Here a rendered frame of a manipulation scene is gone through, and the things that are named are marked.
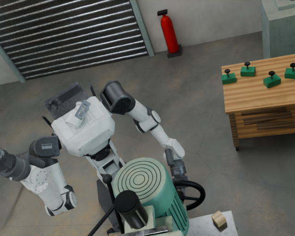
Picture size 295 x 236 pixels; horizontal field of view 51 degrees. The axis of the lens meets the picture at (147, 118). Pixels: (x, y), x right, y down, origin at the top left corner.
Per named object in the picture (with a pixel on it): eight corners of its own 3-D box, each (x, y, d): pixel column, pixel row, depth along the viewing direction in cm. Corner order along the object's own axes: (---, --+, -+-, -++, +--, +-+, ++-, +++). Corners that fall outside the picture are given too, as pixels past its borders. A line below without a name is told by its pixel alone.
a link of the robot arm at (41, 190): (12, 173, 123) (30, 193, 132) (26, 177, 119) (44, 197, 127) (23, 161, 127) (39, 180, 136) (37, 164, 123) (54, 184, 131)
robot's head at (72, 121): (68, 127, 142) (62, 120, 134) (79, 109, 145) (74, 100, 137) (81, 132, 141) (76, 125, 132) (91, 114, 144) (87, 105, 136)
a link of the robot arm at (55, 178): (56, 210, 150) (40, 168, 150) (81, 202, 150) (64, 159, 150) (48, 219, 139) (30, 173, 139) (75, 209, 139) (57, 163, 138)
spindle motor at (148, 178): (185, 199, 117) (165, 150, 96) (192, 245, 104) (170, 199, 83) (141, 208, 120) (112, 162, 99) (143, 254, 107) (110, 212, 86)
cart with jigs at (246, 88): (299, 99, 288) (302, 40, 245) (314, 146, 249) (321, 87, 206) (227, 108, 307) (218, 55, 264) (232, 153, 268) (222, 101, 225)
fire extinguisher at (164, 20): (181, 47, 407) (170, 5, 367) (181, 55, 394) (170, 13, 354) (168, 49, 412) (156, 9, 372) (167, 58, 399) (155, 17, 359)
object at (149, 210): (159, 216, 87) (140, 184, 76) (161, 244, 81) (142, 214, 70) (132, 221, 88) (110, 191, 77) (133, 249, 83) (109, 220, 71)
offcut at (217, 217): (219, 214, 140) (218, 210, 137) (226, 221, 136) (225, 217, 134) (212, 219, 139) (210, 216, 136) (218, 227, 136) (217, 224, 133)
